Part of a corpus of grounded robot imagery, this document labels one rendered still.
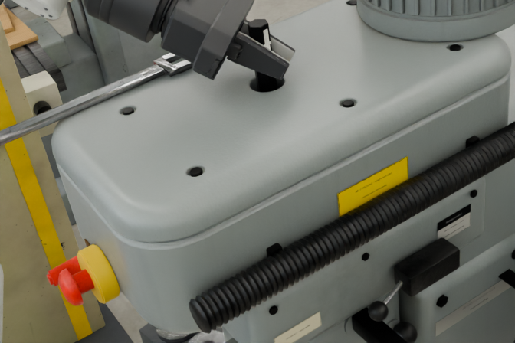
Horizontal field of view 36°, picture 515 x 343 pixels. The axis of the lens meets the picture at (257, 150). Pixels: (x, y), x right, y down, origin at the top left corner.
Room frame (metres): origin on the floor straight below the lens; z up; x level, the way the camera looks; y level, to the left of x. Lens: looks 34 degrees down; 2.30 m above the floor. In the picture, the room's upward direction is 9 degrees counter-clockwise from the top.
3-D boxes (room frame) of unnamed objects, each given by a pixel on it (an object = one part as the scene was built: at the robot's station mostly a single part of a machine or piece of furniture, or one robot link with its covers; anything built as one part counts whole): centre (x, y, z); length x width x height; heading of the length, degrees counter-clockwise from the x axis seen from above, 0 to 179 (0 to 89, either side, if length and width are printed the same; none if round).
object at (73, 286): (0.61, 0.20, 1.76); 0.04 x 0.03 x 0.04; 28
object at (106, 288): (0.62, 0.18, 1.76); 0.06 x 0.02 x 0.06; 28
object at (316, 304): (0.75, -0.06, 1.68); 0.34 x 0.24 x 0.10; 118
